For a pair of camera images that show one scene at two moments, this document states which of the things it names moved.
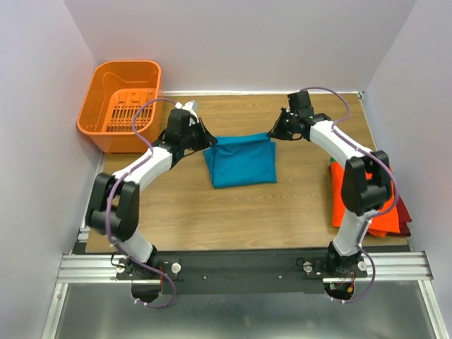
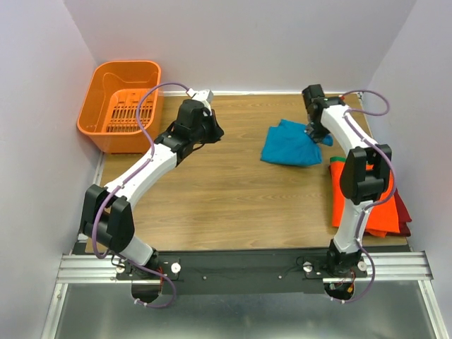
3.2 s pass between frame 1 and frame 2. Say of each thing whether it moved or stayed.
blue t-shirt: moved
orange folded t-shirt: stayed
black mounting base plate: stayed
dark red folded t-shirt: stayed
